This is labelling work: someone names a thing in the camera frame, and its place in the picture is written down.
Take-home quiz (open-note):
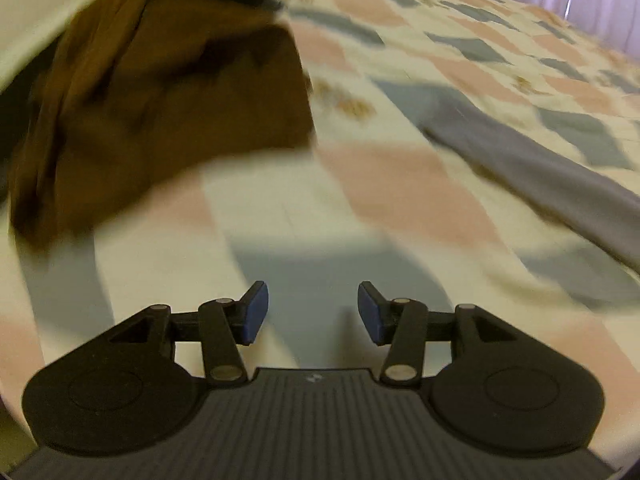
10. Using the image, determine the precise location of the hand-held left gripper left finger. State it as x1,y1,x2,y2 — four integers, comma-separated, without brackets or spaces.
107,281,270,387

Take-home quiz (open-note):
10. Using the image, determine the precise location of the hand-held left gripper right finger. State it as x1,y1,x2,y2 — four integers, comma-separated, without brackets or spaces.
357,281,521,389

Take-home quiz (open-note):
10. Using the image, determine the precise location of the grey garment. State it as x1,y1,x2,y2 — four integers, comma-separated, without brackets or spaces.
420,95,640,277

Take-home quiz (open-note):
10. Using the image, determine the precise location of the patchwork patterned bed sheet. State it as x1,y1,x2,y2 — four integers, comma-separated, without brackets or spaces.
0,0,640,480

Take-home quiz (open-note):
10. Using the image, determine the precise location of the brown garment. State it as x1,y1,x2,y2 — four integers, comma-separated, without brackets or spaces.
7,0,317,251

